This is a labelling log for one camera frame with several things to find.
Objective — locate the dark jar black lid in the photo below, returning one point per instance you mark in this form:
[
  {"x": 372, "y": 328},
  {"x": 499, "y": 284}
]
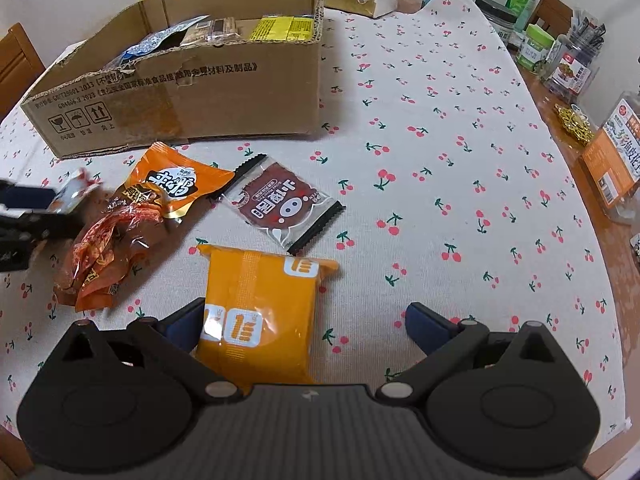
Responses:
[{"x": 496, "y": 22}]

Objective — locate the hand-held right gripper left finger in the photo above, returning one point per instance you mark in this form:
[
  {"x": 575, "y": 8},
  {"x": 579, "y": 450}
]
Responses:
[{"x": 184, "y": 327}]

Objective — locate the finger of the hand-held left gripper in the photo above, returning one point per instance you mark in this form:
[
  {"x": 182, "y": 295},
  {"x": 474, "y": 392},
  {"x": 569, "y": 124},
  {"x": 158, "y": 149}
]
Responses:
[
  {"x": 32, "y": 197},
  {"x": 47, "y": 225}
]

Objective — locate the orange white squares snack packet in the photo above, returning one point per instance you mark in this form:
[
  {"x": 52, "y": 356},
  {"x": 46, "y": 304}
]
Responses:
[{"x": 260, "y": 300}]

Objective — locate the cherry print tablecloth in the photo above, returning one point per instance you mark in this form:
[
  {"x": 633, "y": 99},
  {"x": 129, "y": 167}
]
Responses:
[{"x": 450, "y": 185}]

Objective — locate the yellow snack packet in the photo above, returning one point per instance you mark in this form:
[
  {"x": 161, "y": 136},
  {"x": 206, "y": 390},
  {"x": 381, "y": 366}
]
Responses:
[{"x": 280, "y": 29}]

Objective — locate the clear red sausage packet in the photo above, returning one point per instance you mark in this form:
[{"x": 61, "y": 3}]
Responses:
[{"x": 110, "y": 252}]

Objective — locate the wooden chair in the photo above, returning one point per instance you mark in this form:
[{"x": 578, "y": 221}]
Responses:
[
  {"x": 552, "y": 12},
  {"x": 17, "y": 67}
]

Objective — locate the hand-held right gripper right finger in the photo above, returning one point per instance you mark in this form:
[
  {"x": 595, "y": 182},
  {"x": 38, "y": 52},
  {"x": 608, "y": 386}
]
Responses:
[{"x": 429, "y": 331}]

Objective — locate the glass jar with sachets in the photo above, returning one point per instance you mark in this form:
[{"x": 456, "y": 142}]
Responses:
[{"x": 575, "y": 60}]

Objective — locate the dark red snack packet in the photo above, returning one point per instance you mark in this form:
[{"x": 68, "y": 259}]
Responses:
[{"x": 280, "y": 200}]

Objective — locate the clear brown cracker packet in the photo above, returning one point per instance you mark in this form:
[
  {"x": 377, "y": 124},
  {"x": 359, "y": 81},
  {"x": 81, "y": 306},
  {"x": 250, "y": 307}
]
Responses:
[{"x": 220, "y": 28}]

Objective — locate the white bottle green label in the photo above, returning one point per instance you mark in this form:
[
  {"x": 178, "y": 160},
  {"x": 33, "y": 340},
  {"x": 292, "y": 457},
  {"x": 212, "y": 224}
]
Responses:
[{"x": 535, "y": 49}]

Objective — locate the white blue snack packet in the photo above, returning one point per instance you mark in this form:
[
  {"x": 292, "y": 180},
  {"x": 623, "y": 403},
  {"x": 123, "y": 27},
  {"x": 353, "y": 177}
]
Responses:
[{"x": 150, "y": 42}]

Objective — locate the clear jar orange label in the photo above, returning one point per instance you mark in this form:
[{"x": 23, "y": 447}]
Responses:
[{"x": 615, "y": 160}]

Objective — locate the orange black print snack packet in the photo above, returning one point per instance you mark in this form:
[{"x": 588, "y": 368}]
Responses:
[{"x": 170, "y": 180}]

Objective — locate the cardboard box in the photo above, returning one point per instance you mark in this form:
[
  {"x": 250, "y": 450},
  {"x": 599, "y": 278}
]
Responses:
[{"x": 200, "y": 100}]

